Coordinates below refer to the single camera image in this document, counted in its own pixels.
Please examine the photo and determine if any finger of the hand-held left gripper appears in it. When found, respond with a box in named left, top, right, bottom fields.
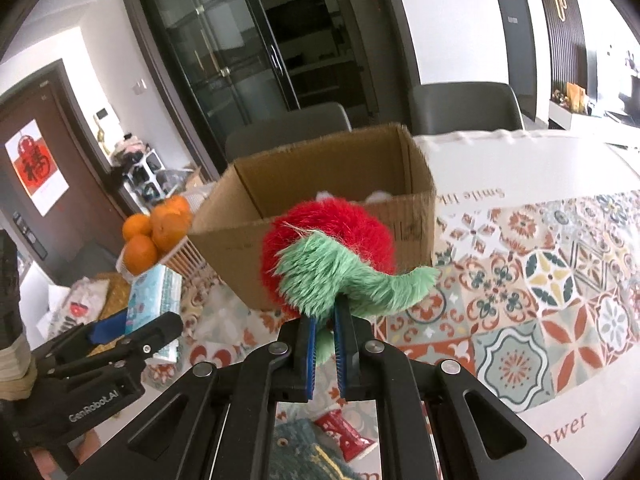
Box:
left=75, top=309, right=129, bottom=346
left=29, top=311, right=184, bottom=382

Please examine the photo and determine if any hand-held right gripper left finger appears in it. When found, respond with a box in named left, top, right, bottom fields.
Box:
left=65, top=316, right=317, bottom=480

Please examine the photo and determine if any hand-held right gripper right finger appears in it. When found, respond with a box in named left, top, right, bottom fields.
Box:
left=334, top=301, right=586, bottom=480

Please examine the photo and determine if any teal tissue pack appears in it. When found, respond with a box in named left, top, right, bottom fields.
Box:
left=124, top=264, right=184, bottom=365

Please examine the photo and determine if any red and green plush toy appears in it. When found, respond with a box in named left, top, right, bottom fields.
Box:
left=259, top=198, right=442, bottom=322

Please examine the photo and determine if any cardboard box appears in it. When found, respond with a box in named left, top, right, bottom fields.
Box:
left=187, top=122, right=439, bottom=312

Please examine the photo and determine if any white plush toy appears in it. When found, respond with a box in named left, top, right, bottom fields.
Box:
left=315, top=188, right=394, bottom=205

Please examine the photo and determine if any red snack packet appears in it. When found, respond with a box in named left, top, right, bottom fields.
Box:
left=313, top=408, right=379, bottom=462

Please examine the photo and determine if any orange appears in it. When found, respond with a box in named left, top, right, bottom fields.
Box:
left=122, top=213, right=153, bottom=241
left=122, top=234, right=159, bottom=277
left=149, top=195, right=194, bottom=252

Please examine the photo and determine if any green knitted toy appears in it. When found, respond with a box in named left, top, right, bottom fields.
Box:
left=272, top=418, right=367, bottom=480

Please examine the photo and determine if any cluttered shoe rack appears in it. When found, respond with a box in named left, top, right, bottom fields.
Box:
left=112, top=132, right=167, bottom=202

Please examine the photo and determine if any brown door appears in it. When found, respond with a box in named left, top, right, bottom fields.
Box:
left=0, top=59, right=126, bottom=281

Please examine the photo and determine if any grey dining chair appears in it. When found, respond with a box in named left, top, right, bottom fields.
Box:
left=224, top=102, right=354, bottom=164
left=407, top=82, right=525, bottom=137

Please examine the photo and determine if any dark glass door cabinet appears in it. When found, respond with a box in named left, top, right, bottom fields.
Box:
left=120, top=0, right=422, bottom=182

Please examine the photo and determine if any orange paper bag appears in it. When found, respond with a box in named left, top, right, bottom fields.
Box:
left=564, top=83, right=589, bottom=114

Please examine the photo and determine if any dark interior door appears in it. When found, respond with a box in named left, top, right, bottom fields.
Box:
left=487, top=0, right=539, bottom=124

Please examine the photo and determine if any red and white wall poster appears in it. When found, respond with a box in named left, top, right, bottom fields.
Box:
left=4, top=119, right=70, bottom=217

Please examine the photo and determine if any slatted wall panel gold ornament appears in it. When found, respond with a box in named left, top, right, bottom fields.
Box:
left=529, top=0, right=597, bottom=102

